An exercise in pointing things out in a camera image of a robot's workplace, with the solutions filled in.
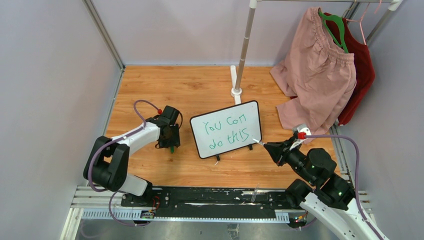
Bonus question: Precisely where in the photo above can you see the pink shorts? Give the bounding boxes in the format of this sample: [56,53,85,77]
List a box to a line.
[270,7,357,135]

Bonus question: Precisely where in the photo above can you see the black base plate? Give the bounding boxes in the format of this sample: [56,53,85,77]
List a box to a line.
[120,186,306,222]

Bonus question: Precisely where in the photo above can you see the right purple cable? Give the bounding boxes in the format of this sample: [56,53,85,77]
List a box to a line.
[297,131,387,240]

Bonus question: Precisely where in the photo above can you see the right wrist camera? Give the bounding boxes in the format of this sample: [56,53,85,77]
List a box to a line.
[289,123,312,151]

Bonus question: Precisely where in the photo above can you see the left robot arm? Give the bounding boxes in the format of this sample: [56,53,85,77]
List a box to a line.
[83,105,182,207]

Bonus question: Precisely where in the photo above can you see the clear plastic tube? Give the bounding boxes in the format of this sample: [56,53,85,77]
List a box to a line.
[251,183,260,203]

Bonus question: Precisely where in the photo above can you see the red garment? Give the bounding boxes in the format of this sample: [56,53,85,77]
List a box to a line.
[318,11,376,126]

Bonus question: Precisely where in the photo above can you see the pink hanger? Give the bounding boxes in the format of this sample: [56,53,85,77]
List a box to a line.
[347,0,383,46]

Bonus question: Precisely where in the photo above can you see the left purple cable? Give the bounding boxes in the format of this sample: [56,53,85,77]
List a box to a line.
[86,99,164,228]

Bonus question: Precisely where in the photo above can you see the green whiteboard marker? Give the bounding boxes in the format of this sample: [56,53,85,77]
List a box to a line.
[252,138,265,146]

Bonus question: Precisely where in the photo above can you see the clothes rack pole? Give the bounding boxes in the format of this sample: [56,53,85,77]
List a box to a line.
[236,0,258,89]

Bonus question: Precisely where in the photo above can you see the green hanger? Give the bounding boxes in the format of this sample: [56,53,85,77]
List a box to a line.
[317,11,350,55]

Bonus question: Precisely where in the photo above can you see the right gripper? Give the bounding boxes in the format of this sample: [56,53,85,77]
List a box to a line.
[264,135,317,185]

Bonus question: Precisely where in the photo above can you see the white whiteboard black frame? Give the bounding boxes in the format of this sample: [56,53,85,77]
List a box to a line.
[189,100,263,159]

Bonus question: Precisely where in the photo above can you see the purple cable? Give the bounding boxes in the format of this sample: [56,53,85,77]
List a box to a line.
[86,99,164,228]
[297,131,387,240]

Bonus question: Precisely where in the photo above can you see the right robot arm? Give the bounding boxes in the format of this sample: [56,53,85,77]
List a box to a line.
[263,140,387,240]

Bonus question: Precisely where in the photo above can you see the white rack foot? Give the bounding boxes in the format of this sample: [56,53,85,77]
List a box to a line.
[230,65,242,105]

